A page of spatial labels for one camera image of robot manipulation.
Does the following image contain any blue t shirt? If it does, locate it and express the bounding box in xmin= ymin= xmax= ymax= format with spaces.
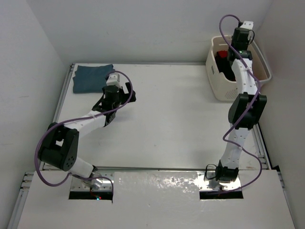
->
xmin=73 ymin=64 xmax=114 ymax=94

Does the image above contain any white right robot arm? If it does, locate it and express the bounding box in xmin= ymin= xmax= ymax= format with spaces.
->
xmin=215 ymin=27 xmax=267 ymax=183

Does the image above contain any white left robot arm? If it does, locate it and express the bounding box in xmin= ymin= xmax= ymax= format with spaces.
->
xmin=34 ymin=82 xmax=136 ymax=180

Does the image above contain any red garment in basket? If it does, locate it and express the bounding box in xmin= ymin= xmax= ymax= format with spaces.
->
xmin=217 ymin=51 xmax=228 ymax=59

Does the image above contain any black garment in basket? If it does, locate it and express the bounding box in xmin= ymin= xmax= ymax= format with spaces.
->
xmin=215 ymin=55 xmax=236 ymax=82

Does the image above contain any cream perforated laundry basket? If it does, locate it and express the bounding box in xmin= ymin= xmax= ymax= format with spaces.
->
xmin=205 ymin=36 xmax=272 ymax=102

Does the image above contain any white front cover panel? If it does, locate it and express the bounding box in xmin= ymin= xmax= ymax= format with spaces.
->
xmin=18 ymin=170 xmax=294 ymax=229

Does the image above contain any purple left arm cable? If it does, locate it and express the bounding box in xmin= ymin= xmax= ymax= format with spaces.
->
xmin=34 ymin=70 xmax=134 ymax=193

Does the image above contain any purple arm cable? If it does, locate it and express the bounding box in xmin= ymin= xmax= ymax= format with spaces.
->
xmin=219 ymin=14 xmax=263 ymax=193
xmin=34 ymin=70 xmax=134 ymax=193

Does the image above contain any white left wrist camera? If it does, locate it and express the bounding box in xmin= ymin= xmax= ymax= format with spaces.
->
xmin=106 ymin=73 xmax=121 ymax=88

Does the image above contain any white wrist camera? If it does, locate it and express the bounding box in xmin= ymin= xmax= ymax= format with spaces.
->
xmin=238 ymin=21 xmax=254 ymax=30
xmin=106 ymin=73 xmax=121 ymax=88

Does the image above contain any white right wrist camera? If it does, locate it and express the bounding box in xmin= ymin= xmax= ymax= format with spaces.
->
xmin=238 ymin=21 xmax=254 ymax=30

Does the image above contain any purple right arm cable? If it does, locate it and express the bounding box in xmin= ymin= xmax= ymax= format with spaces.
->
xmin=219 ymin=14 xmax=263 ymax=193

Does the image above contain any aluminium table edge rail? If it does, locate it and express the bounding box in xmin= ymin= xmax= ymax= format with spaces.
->
xmin=39 ymin=63 xmax=74 ymax=169

